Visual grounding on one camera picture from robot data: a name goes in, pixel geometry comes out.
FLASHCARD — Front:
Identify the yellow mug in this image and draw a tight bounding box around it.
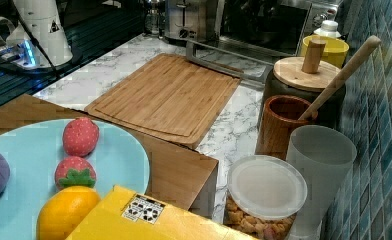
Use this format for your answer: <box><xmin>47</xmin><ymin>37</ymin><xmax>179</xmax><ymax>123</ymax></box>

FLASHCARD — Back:
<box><xmin>299</xmin><ymin>35</ymin><xmax>349</xmax><ymax>68</ymax></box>

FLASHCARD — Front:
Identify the brown wooden cup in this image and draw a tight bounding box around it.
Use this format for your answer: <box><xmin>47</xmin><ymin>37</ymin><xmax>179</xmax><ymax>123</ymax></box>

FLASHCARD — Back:
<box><xmin>255</xmin><ymin>95</ymin><xmax>318</xmax><ymax>160</ymax></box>

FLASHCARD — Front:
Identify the snack jar with clear lid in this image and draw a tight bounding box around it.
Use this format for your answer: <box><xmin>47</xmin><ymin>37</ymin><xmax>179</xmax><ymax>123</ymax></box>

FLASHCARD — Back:
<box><xmin>224</xmin><ymin>155</ymin><xmax>308</xmax><ymax>240</ymax></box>

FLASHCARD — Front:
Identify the stainless toaster oven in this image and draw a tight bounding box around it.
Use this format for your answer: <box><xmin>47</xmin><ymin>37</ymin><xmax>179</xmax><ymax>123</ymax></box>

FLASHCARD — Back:
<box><xmin>218</xmin><ymin>0</ymin><xmax>343</xmax><ymax>56</ymax></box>

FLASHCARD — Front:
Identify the glass jar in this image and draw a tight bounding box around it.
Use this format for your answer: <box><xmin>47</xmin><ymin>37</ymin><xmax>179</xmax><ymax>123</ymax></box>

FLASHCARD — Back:
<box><xmin>143</xmin><ymin>0</ymin><xmax>165</xmax><ymax>36</ymax></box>

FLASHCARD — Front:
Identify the lower red toy strawberry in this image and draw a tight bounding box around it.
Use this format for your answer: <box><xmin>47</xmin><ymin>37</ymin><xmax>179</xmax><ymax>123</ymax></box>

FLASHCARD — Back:
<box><xmin>54</xmin><ymin>156</ymin><xmax>97</xmax><ymax>190</ymax></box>

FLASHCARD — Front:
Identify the red toy strawberry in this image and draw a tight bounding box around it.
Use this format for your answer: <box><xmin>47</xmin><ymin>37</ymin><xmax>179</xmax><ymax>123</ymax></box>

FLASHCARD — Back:
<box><xmin>62</xmin><ymin>117</ymin><xmax>99</xmax><ymax>157</ymax></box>
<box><xmin>54</xmin><ymin>156</ymin><xmax>97</xmax><ymax>190</ymax></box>

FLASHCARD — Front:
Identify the light blue plate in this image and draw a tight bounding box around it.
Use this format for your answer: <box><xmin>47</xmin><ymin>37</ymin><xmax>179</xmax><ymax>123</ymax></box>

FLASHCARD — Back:
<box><xmin>0</xmin><ymin>119</ymin><xmax>150</xmax><ymax>240</ymax></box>

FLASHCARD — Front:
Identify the toy orange fruit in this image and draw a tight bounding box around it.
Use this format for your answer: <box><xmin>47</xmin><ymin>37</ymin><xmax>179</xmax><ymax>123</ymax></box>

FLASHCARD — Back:
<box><xmin>36</xmin><ymin>186</ymin><xmax>101</xmax><ymax>240</ymax></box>

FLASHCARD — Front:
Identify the translucent white plastic cup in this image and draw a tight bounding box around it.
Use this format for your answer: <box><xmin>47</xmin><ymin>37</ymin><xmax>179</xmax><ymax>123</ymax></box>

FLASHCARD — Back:
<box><xmin>286</xmin><ymin>125</ymin><xmax>357</xmax><ymax>240</ymax></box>

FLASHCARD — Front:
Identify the white capped bottle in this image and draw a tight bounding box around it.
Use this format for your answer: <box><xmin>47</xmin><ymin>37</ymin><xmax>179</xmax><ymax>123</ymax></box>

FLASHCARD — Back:
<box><xmin>314</xmin><ymin>20</ymin><xmax>341</xmax><ymax>38</ymax></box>

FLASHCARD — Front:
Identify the upper red toy strawberry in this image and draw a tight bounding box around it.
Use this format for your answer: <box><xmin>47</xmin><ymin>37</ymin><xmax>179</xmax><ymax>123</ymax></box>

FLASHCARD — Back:
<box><xmin>62</xmin><ymin>117</ymin><xmax>99</xmax><ymax>157</ymax></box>

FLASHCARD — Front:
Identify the silver toaster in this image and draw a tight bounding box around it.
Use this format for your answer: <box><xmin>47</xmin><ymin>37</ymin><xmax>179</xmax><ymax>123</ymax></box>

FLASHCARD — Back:
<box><xmin>164</xmin><ymin>0</ymin><xmax>225</xmax><ymax>42</ymax></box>

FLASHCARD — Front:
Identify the bamboo cutting board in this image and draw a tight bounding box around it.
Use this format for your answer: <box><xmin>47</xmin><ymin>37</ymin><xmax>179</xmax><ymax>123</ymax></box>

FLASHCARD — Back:
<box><xmin>85</xmin><ymin>54</ymin><xmax>240</xmax><ymax>149</ymax></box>

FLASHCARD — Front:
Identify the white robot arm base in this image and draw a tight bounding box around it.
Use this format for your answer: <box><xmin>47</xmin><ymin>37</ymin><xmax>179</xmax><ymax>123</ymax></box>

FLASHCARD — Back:
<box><xmin>0</xmin><ymin>0</ymin><xmax>83</xmax><ymax>74</ymax></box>

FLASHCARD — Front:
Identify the yellow cardboard box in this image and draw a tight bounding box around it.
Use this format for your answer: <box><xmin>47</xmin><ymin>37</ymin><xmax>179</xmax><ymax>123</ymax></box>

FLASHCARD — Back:
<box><xmin>66</xmin><ymin>186</ymin><xmax>256</xmax><ymax>240</ymax></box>

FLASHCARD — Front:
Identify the open oven door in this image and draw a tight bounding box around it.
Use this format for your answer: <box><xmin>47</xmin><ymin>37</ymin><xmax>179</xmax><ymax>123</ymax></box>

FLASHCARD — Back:
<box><xmin>185</xmin><ymin>39</ymin><xmax>274</xmax><ymax>84</ymax></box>

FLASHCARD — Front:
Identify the black canister wooden lid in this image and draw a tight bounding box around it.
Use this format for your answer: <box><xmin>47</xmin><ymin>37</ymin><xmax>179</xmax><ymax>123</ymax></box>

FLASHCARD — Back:
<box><xmin>257</xmin><ymin>37</ymin><xmax>347</xmax><ymax>131</ymax></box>

